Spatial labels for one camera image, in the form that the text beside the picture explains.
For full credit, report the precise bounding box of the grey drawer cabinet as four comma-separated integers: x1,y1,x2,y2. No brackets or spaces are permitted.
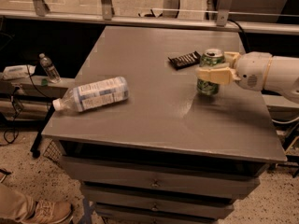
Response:
43,26,286,224

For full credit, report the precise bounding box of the metal window railing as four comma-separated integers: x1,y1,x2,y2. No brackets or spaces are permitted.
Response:
0,0,299,35

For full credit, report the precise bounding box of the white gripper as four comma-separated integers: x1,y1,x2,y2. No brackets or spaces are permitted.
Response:
195,51,272,91

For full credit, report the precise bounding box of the grey side shelf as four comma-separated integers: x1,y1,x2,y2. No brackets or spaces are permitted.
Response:
0,76,75,120

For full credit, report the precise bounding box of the green soda can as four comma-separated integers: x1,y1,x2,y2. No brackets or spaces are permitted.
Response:
197,49,225,95

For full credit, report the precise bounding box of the black cable on floor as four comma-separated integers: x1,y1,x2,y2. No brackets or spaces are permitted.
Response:
0,64,50,147

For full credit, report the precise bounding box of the tan sneaker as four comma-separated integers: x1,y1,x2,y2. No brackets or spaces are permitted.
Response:
21,200,72,224

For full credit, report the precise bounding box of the small water bottle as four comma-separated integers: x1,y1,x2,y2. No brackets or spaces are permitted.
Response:
39,53,61,83

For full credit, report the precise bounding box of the black pole leaning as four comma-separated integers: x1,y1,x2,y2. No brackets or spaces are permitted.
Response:
30,105,55,159

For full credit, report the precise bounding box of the black snack bar wrapper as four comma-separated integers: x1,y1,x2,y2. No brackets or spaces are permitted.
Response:
169,51,201,70

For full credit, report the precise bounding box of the white tissue pack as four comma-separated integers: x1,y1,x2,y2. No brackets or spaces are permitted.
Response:
3,64,36,80

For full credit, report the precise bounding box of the large clear plastic bottle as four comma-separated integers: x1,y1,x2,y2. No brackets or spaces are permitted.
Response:
52,77,129,112

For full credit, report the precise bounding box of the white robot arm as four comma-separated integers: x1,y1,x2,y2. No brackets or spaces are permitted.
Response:
195,51,299,103

